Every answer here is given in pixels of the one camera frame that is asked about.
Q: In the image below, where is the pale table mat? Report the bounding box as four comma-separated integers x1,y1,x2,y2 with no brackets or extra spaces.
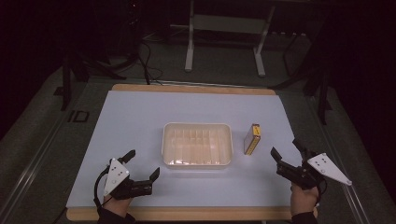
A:
65,90,302,209

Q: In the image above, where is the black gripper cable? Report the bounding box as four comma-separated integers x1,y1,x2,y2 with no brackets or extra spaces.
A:
317,176,329,202
93,164,112,217

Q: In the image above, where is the black tripod stand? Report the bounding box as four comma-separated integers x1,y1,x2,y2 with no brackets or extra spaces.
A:
269,31,333,126
53,50,127,112

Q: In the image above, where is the person's left hand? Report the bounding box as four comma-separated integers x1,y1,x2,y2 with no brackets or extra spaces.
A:
103,194,134,218

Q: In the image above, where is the yellow and silver box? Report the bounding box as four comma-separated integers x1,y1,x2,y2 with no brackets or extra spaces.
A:
243,123,262,156

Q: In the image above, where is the black floor cable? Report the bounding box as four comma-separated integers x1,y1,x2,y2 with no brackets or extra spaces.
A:
135,38,164,86

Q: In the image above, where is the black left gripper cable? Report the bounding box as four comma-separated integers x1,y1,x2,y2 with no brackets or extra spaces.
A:
93,164,112,217

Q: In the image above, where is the person's right hand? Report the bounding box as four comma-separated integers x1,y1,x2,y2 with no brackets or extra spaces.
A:
290,182,319,217

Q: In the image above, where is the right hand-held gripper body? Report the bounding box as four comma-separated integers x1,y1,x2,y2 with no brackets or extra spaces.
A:
276,152,353,191

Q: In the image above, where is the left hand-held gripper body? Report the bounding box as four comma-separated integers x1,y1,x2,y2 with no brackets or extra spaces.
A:
103,157,154,201

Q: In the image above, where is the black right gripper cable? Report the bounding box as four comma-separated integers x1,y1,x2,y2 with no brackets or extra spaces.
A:
317,176,329,202

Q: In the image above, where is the white metal stand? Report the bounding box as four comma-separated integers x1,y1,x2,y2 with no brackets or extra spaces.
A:
169,0,277,78

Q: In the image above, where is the white plastic tray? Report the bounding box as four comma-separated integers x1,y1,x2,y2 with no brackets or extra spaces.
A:
161,121,234,168

